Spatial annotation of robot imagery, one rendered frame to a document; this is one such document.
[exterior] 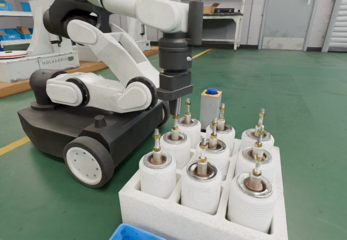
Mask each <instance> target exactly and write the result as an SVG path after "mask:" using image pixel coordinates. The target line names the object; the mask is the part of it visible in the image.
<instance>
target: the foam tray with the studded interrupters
mask: <svg viewBox="0 0 347 240"><path fill-rule="evenodd" d="M240 145H241V140H240V139H234V144H233V151H232V157H229V161H228V169H227V176H226V180H225V181H222V183H221V189H220V198H219V206H218V210H217V213H216V215H209V214H206V213H203V212H200V211H197V210H194V209H191V208H189V207H186V206H183V205H181V188H182V187H181V186H182V170H180V169H176V186H175V188H174V190H173V192H172V194H171V195H170V197H169V198H168V199H162V198H159V197H156V196H153V195H150V194H147V193H144V192H141V184H140V171H139V170H138V171H137V172H136V173H135V174H134V175H133V176H132V178H131V179H130V180H129V181H128V182H127V183H126V185H125V186H124V187H123V188H122V189H121V191H120V192H119V199H120V207H121V214H122V222H123V223H128V224H130V225H133V226H135V227H138V228H140V229H143V230H145V231H148V232H150V233H153V234H155V235H157V236H160V237H162V238H165V239H167V240H288V234H287V223H286V213H285V202H284V196H283V185H282V175H281V164H280V154H279V148H278V147H275V146H273V149H272V154H271V155H272V156H273V158H274V159H275V162H276V164H275V168H274V172H273V177H272V181H271V183H272V184H273V185H274V186H275V188H276V190H277V200H276V204H275V208H274V212H273V216H272V220H271V224H270V228H269V231H268V234H266V233H263V232H260V231H257V230H254V229H251V228H248V227H245V226H242V225H239V224H236V223H233V222H230V221H227V220H226V217H227V210H228V202H229V195H230V188H231V181H232V179H233V178H234V174H235V168H236V160H237V156H238V152H239V151H240ZM195 159H196V149H190V162H189V163H191V162H193V161H195Z"/></svg>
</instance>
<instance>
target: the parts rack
mask: <svg viewBox="0 0 347 240"><path fill-rule="evenodd" d="M0 16H1V17H33V15H32V12H21V11H0ZM30 42H31V39H21V40H8V41H1V40H0V52H4V49H3V45H13V44H24V43H30Z"/></svg>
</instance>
